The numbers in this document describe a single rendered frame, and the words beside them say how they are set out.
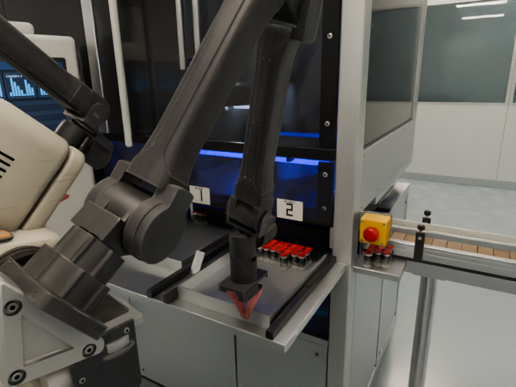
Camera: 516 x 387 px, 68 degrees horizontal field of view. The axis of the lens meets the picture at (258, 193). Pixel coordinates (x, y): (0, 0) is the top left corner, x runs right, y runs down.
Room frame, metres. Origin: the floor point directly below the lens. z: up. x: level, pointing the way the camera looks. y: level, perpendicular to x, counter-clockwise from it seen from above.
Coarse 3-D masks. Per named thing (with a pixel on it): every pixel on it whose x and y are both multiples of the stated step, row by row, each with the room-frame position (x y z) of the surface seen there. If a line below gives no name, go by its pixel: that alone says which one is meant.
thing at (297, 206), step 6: (282, 204) 1.11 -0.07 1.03; (294, 204) 1.09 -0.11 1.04; (300, 204) 1.08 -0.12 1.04; (282, 210) 1.11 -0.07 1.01; (288, 210) 1.10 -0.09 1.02; (294, 210) 1.09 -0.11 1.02; (300, 210) 1.08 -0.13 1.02; (282, 216) 1.11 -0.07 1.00; (288, 216) 1.10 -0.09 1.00; (294, 216) 1.09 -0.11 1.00; (300, 216) 1.08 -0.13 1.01
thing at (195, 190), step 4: (192, 188) 1.28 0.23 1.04; (196, 188) 1.27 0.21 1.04; (200, 188) 1.26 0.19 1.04; (204, 188) 1.26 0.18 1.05; (208, 188) 1.25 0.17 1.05; (192, 192) 1.28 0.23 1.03; (196, 192) 1.27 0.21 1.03; (204, 192) 1.26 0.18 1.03; (208, 192) 1.25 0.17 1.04; (196, 196) 1.27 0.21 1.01; (204, 196) 1.26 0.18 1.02; (208, 196) 1.25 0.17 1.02; (196, 200) 1.28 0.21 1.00; (200, 200) 1.27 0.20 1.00; (204, 200) 1.26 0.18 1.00; (208, 200) 1.25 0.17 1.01; (208, 204) 1.25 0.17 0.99
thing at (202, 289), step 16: (224, 256) 1.01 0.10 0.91; (208, 272) 0.95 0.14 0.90; (224, 272) 0.97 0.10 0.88; (272, 272) 0.97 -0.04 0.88; (288, 272) 0.97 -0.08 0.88; (304, 272) 0.96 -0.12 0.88; (192, 288) 0.89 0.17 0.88; (208, 288) 0.89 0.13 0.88; (272, 288) 0.88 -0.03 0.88; (288, 288) 0.88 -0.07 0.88; (208, 304) 0.80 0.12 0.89; (224, 304) 0.77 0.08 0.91; (256, 304) 0.81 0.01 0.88; (272, 304) 0.81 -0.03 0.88; (288, 304) 0.79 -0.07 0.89; (256, 320) 0.73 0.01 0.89; (272, 320) 0.72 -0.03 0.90
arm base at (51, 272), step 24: (72, 240) 0.38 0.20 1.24; (96, 240) 0.38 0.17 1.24; (48, 264) 0.35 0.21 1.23; (72, 264) 0.36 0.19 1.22; (96, 264) 0.37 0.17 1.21; (120, 264) 0.40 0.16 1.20; (24, 288) 0.33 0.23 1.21; (48, 288) 0.34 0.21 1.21; (72, 288) 0.35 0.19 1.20; (96, 288) 0.36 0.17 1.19; (48, 312) 0.31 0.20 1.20; (72, 312) 0.33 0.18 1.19; (96, 336) 0.34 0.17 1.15
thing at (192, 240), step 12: (192, 228) 1.31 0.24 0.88; (204, 228) 1.31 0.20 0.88; (216, 228) 1.30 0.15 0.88; (228, 228) 1.30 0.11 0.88; (180, 240) 1.20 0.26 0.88; (192, 240) 1.20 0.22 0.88; (204, 240) 1.20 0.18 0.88; (216, 240) 1.12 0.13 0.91; (180, 252) 1.11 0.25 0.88; (192, 252) 1.11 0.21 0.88; (204, 252) 1.07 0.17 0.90; (156, 264) 1.03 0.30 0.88; (168, 264) 1.00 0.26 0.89; (180, 264) 0.98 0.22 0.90
